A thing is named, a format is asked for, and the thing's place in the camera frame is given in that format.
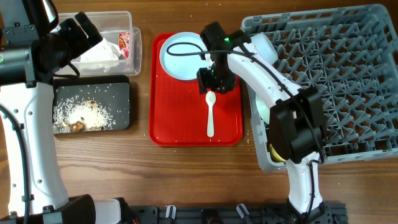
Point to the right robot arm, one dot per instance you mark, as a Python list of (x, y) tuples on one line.
[(297, 126)]

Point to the yellow plastic cup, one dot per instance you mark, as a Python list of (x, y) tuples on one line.
[(274, 155)]

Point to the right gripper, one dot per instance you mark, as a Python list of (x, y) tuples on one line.
[(204, 82)]

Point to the clear plastic bin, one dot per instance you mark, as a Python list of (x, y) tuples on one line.
[(110, 24)]

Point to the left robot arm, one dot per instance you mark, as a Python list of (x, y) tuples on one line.
[(37, 45)]

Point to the white plastic spoon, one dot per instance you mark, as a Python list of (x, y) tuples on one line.
[(210, 99)]

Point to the red serving tray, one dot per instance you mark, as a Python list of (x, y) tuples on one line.
[(178, 113)]

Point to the black plastic tray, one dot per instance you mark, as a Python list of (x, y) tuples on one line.
[(112, 91)]

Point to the mint green bowl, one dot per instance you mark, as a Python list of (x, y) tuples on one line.
[(263, 110)]

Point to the light blue food bowl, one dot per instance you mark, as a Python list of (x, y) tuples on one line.
[(265, 48)]

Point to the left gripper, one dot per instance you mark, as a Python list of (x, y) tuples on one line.
[(71, 27)]

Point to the food scraps and rice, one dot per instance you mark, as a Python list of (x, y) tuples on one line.
[(73, 115)]

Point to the grey dishwasher rack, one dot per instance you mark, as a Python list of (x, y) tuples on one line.
[(350, 55)]

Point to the white napkin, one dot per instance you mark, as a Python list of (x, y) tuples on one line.
[(103, 51)]

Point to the red sauce packet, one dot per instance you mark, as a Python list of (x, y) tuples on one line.
[(123, 41)]

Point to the light blue plate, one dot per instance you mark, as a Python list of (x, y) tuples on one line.
[(183, 67)]

